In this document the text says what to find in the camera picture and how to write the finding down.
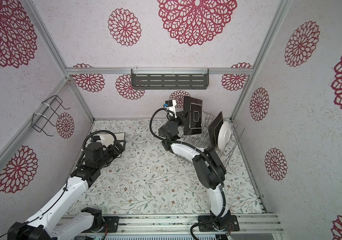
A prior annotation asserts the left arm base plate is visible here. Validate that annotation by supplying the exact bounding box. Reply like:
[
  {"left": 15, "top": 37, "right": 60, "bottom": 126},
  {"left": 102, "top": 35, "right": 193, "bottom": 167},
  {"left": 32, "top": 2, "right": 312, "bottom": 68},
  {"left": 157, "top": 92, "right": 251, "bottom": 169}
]
[{"left": 76, "top": 215, "right": 120, "bottom": 234}]

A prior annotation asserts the white square plate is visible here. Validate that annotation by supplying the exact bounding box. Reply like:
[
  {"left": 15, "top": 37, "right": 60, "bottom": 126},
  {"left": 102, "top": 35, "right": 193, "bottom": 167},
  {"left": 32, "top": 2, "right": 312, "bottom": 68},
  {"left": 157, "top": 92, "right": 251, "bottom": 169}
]
[{"left": 91, "top": 132, "right": 125, "bottom": 147}]

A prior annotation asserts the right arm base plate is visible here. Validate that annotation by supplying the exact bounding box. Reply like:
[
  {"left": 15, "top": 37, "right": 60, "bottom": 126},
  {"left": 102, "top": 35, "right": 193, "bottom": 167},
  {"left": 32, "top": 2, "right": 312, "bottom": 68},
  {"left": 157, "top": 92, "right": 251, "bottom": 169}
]
[{"left": 199, "top": 215, "right": 240, "bottom": 232}]

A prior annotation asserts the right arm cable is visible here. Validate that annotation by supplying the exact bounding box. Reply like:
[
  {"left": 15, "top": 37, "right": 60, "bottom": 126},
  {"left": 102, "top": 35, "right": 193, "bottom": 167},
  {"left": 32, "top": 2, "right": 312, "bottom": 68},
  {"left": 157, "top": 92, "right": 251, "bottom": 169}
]
[{"left": 149, "top": 107, "right": 227, "bottom": 240}]

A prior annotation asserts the large black square plate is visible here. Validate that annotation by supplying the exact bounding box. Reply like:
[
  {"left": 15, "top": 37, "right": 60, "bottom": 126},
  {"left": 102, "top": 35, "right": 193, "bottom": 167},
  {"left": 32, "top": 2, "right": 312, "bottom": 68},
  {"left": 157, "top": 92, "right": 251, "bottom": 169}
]
[{"left": 184, "top": 96, "right": 203, "bottom": 135}]

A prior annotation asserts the white round plate front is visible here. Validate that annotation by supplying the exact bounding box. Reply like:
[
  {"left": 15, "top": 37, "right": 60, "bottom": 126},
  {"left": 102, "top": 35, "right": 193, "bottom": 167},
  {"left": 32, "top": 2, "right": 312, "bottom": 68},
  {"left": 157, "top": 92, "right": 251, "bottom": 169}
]
[{"left": 218, "top": 121, "right": 231, "bottom": 151}]

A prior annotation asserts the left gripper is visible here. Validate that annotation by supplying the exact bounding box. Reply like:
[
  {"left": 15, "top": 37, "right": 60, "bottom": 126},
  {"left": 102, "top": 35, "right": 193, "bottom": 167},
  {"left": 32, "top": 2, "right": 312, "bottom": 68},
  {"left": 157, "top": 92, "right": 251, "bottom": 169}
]
[{"left": 98, "top": 139, "right": 126, "bottom": 170}]

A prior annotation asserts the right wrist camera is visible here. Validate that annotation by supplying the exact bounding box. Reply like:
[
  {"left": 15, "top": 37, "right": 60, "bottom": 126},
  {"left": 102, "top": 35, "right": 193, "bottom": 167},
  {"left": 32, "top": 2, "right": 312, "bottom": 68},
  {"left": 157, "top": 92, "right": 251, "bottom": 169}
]
[{"left": 163, "top": 100, "right": 177, "bottom": 120}]

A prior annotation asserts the wire dish rack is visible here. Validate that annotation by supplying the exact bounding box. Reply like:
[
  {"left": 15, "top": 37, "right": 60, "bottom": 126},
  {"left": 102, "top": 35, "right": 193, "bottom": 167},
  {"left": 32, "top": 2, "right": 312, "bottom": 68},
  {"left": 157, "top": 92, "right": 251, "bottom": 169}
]
[{"left": 178, "top": 112, "right": 245, "bottom": 167}]

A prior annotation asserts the black wire wall basket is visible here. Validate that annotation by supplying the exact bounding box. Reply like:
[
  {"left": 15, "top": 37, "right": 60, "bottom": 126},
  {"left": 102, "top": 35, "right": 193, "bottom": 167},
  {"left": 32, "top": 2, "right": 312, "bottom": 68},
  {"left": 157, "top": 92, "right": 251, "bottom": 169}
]
[{"left": 30, "top": 95, "right": 70, "bottom": 137}]

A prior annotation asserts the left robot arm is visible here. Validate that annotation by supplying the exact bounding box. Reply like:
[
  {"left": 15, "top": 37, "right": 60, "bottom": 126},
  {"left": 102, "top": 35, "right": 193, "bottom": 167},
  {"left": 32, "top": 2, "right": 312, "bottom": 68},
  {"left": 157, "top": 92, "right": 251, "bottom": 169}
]
[{"left": 6, "top": 140, "right": 126, "bottom": 240}]

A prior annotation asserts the black plate with gold rim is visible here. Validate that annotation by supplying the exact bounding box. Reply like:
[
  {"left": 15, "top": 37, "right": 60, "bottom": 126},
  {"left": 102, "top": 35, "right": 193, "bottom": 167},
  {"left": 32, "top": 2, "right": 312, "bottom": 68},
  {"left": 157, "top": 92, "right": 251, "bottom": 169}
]
[{"left": 208, "top": 112, "right": 224, "bottom": 147}]

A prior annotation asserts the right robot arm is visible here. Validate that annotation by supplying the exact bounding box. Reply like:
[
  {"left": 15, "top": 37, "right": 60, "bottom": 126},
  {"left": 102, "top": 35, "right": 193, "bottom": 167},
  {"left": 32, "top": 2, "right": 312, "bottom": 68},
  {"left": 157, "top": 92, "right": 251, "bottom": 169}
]
[{"left": 149, "top": 109, "right": 231, "bottom": 230}]

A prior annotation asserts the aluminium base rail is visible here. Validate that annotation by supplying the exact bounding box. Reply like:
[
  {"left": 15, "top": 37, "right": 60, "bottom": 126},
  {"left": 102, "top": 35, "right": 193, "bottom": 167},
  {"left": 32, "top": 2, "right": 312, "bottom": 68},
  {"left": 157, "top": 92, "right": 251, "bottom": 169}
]
[{"left": 32, "top": 212, "right": 285, "bottom": 236}]

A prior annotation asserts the grey wall shelf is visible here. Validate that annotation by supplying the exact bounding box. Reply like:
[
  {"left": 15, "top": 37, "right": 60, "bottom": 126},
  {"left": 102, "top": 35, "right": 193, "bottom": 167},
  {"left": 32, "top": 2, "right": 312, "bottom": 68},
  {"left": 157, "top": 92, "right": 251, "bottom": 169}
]
[{"left": 130, "top": 69, "right": 210, "bottom": 90}]

